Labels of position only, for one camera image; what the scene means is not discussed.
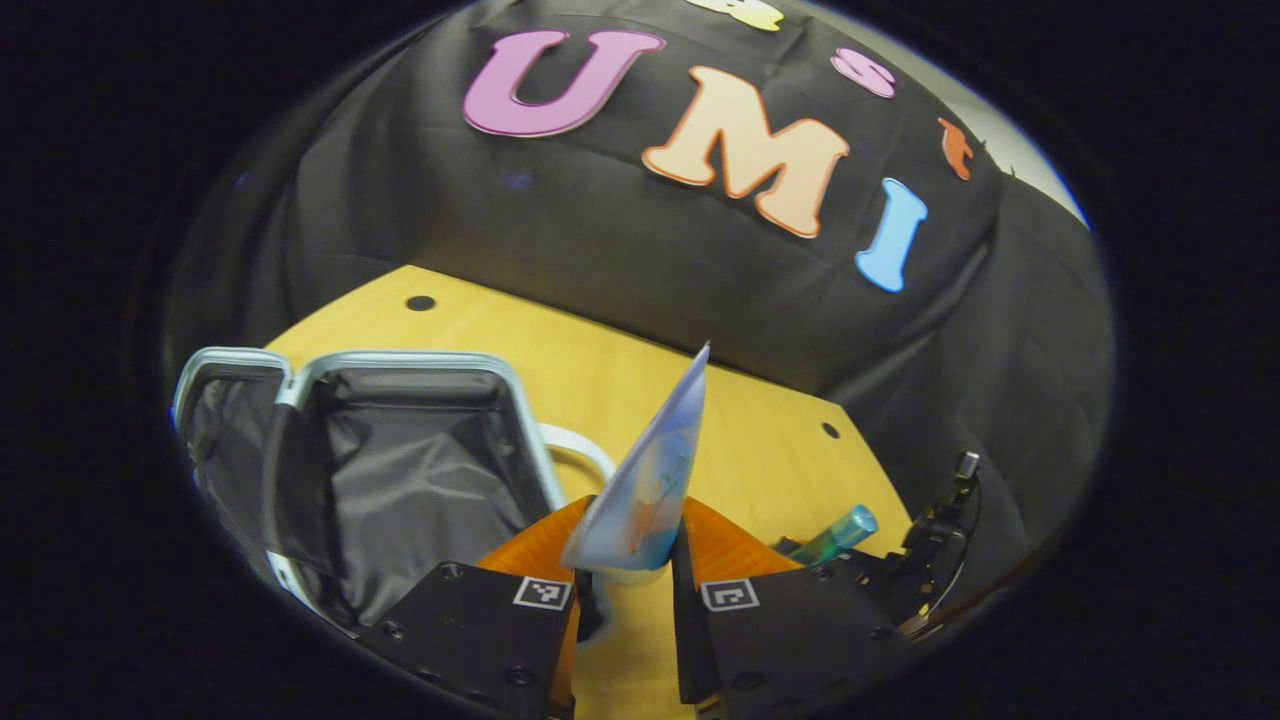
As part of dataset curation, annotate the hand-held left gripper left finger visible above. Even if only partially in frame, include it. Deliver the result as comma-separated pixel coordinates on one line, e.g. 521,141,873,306
355,495,611,720

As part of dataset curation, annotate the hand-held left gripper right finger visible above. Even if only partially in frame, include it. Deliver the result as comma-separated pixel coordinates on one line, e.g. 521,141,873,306
672,498,916,716

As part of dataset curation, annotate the small green blue-capped bottle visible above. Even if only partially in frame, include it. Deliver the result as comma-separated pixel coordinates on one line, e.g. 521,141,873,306
790,505,879,566

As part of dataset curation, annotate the small light blue suitcase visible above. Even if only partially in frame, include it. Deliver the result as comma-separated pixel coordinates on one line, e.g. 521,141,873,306
172,345,616,631

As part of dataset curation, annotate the black backdrop cloth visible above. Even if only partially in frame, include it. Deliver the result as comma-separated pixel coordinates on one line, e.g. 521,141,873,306
165,0,1111,561

